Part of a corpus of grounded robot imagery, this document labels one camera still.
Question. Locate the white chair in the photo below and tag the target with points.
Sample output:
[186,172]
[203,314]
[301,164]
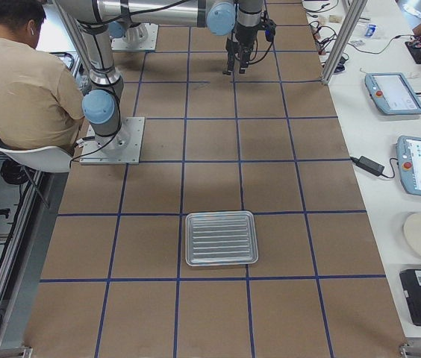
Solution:
[51,159]

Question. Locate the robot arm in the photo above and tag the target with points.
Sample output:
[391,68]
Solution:
[103,27]

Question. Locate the far teach pendant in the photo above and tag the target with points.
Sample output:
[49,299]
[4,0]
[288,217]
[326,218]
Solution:
[392,94]

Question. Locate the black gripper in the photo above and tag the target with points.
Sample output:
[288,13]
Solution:
[243,34]

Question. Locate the ribbed metal tray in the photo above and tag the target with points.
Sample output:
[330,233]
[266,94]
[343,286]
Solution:
[220,239]

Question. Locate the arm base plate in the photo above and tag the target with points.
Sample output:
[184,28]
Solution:
[142,37]
[124,148]

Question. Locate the person in beige shirt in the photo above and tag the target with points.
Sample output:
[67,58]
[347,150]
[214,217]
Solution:
[40,104]

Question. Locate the aluminium frame post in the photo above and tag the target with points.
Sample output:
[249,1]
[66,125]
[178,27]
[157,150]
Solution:
[347,27]

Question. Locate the black power adapter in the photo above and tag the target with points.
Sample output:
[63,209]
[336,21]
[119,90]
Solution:
[368,165]

